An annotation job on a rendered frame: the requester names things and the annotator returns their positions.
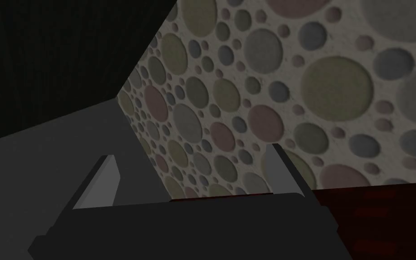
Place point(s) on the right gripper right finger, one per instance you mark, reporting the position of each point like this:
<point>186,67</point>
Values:
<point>283,177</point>

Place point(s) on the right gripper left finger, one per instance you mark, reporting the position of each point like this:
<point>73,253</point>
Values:
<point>101,187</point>

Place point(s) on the grey door leaf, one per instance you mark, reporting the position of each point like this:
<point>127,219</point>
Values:
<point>31,173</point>

